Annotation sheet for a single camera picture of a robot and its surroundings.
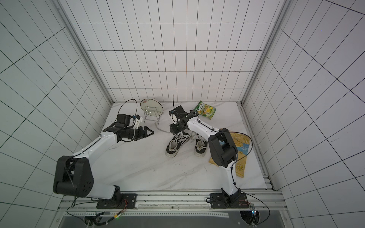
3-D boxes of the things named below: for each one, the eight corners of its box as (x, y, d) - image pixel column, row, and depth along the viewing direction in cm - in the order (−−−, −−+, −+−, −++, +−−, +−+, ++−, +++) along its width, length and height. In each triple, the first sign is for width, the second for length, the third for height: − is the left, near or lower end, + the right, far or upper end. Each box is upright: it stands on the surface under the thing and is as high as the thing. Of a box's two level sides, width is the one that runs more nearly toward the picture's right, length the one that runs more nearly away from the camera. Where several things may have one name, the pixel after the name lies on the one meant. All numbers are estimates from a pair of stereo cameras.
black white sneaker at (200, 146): (194, 156, 90) (195, 152, 85) (193, 138, 99) (194, 133, 94) (207, 156, 90) (208, 152, 85) (205, 138, 99) (206, 133, 94)
